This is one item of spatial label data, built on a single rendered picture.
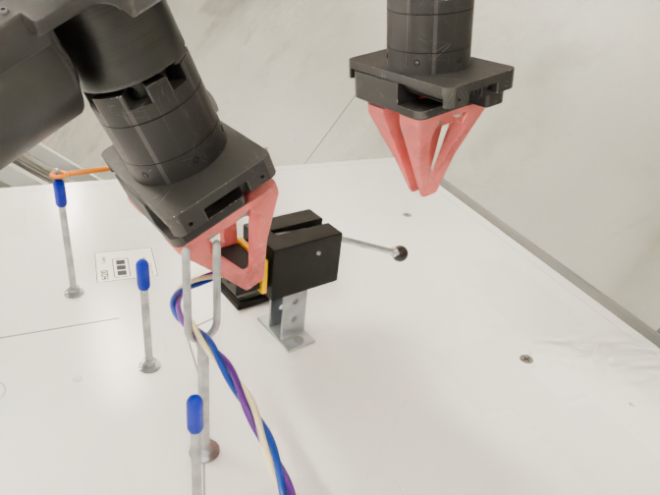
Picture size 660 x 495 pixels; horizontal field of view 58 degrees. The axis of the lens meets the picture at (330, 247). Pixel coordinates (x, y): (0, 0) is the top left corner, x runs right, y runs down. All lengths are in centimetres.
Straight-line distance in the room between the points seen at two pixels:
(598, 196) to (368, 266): 124
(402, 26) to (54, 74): 22
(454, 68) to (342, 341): 21
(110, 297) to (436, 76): 30
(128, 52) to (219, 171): 7
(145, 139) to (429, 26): 19
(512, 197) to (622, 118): 36
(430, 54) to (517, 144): 158
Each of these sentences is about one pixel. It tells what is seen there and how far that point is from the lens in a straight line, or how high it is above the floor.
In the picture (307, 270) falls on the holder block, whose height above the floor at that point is 113.
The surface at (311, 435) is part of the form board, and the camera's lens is 39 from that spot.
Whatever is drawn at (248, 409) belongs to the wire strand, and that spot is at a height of 121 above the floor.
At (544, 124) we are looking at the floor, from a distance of 197.
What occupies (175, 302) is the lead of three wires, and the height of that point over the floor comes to 121.
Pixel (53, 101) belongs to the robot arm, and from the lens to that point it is 28.
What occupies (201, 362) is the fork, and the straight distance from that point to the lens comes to 33.
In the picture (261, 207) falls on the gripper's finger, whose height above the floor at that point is 121.
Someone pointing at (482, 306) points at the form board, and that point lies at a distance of 53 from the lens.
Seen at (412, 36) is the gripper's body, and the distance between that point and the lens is 41.
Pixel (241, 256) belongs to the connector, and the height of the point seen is 117.
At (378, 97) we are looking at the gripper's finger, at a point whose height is 115.
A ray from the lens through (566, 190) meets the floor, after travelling 180.
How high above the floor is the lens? 138
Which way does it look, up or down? 38 degrees down
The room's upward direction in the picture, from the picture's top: 55 degrees counter-clockwise
